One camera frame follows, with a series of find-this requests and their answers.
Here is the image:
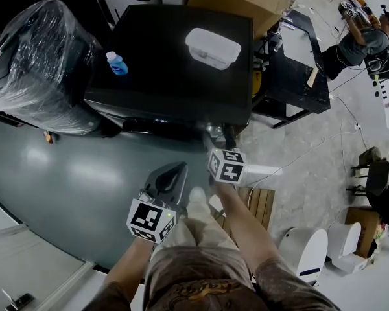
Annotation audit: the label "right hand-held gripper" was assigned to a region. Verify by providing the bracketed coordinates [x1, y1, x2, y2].
[202, 124, 247, 186]

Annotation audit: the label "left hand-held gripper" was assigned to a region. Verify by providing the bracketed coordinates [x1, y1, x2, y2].
[126, 161, 189, 243]

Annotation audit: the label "black washing machine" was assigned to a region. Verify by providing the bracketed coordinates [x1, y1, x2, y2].
[83, 4, 254, 141]

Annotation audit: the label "person's right forearm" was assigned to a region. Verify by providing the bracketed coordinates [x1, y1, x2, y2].
[212, 181, 283, 273]

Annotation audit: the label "person's left forearm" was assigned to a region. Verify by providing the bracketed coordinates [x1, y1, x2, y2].
[103, 238, 155, 288]

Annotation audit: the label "person's white shoe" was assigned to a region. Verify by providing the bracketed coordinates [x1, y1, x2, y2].
[188, 186, 209, 207]

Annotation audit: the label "white power strip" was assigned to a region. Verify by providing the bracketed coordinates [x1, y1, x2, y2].
[209, 194, 228, 218]

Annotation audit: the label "person's beige trousers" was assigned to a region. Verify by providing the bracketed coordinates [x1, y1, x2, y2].
[145, 200, 248, 271]

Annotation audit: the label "yellow object under table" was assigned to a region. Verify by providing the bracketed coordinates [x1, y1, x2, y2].
[252, 68, 263, 98]

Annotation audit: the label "wooden slat board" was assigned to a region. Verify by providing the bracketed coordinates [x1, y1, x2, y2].
[218, 186, 276, 236]

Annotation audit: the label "white plastic container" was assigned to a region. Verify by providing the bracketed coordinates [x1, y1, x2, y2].
[185, 27, 242, 71]

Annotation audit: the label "black table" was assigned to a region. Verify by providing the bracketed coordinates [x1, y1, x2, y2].
[252, 10, 331, 130]

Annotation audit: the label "beige paper piece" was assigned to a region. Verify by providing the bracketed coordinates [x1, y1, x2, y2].
[306, 66, 320, 87]

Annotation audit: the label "person's brown printed shirt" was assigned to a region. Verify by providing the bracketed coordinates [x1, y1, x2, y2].
[93, 246, 341, 311]

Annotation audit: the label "blue detergent bottle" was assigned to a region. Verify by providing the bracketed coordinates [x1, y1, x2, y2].
[105, 51, 130, 76]

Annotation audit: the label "olive green bag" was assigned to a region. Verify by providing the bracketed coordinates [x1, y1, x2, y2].
[358, 146, 384, 167]

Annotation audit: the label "white cabinet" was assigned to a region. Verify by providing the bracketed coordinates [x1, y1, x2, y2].
[0, 189, 97, 311]

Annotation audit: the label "white panel with black marks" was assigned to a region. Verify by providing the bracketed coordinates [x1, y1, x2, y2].
[371, 78, 389, 139]

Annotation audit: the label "small cardboard box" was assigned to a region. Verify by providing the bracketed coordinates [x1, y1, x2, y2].
[345, 207, 382, 259]

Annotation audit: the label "plastic-wrapped dark appliance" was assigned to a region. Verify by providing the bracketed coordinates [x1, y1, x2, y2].
[0, 0, 103, 136]

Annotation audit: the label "white floor cable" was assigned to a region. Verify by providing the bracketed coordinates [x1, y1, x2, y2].
[246, 130, 361, 203]

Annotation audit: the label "black floor cable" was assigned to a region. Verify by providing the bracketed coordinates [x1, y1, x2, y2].
[329, 95, 370, 150]

